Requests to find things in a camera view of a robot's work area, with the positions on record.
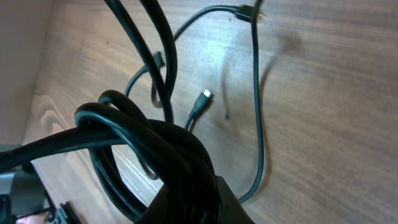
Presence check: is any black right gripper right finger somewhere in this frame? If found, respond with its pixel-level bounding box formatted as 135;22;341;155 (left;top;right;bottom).
216;176;254;224

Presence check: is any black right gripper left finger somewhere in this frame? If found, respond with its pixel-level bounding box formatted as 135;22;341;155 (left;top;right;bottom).
136;184;199;224

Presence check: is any thin black USB cable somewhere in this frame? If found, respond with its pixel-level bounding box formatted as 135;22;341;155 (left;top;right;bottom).
124;4;267;205

